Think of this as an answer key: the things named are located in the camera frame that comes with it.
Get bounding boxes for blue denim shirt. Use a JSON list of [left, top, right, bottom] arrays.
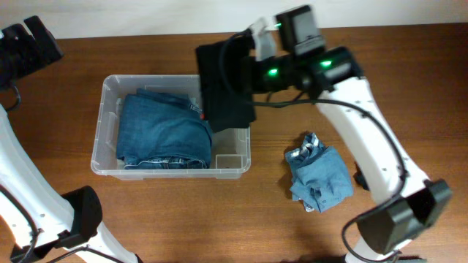
[[284, 133, 354, 213]]

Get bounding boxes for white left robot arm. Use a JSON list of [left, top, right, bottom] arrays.
[[1, 15, 140, 262]]

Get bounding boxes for clear plastic storage bin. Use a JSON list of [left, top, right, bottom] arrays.
[[91, 75, 252, 180]]

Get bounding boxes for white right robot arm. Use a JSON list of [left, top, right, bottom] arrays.
[[242, 5, 453, 262]]

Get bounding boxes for dark navy garment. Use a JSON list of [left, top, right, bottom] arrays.
[[353, 162, 369, 191]]

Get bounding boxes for dark blue jeans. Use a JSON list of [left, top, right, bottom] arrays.
[[116, 88, 212, 169]]

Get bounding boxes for black garment with orange tips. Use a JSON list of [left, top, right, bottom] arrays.
[[195, 37, 256, 133]]

